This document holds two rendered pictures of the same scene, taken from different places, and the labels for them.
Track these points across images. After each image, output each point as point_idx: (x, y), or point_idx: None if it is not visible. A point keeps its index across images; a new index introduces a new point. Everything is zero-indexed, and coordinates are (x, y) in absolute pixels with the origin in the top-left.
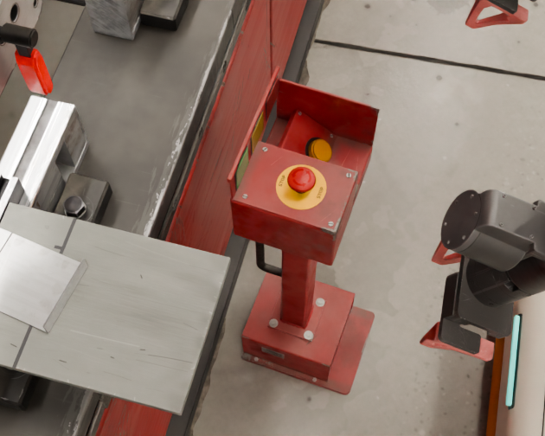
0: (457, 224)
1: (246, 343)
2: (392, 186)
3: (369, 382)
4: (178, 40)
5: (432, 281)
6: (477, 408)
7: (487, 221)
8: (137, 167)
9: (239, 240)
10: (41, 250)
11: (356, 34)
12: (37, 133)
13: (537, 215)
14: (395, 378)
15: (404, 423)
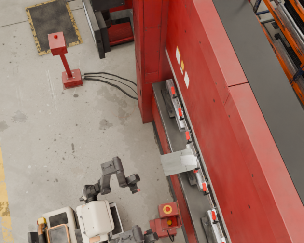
0: (138, 177)
1: None
2: None
3: (146, 225)
4: (199, 217)
5: None
6: (124, 231)
7: (134, 175)
8: (189, 191)
9: (186, 238)
10: (187, 164)
11: None
12: (202, 182)
13: (130, 180)
14: (142, 229)
15: (136, 221)
